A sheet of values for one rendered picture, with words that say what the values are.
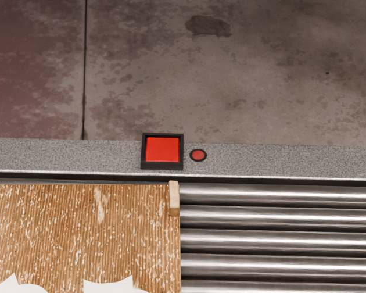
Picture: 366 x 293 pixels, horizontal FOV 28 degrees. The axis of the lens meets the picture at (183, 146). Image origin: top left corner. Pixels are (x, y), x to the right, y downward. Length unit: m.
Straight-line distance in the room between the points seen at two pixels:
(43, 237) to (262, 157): 0.42
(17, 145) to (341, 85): 1.76
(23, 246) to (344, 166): 0.58
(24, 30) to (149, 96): 0.65
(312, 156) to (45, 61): 1.76
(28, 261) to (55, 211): 0.10
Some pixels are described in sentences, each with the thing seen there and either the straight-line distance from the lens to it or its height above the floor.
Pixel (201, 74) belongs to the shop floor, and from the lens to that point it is 2.86.
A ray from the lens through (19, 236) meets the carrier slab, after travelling 1.21.
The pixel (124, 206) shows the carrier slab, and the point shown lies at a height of 0.94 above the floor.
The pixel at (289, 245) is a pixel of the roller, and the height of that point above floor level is 0.91.
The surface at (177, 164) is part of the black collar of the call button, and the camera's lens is 1.29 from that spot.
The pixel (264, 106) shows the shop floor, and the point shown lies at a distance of 2.75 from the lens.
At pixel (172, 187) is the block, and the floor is 0.96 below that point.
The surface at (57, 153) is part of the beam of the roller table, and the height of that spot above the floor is 0.92.
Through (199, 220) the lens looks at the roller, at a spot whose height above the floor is 0.91.
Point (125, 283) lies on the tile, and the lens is 1.13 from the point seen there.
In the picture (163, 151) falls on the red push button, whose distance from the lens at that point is 1.31.
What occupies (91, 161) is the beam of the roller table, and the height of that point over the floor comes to 0.92.
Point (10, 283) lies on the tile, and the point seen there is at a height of 0.94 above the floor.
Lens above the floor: 1.90
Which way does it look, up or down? 47 degrees down
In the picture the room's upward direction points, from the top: 2 degrees clockwise
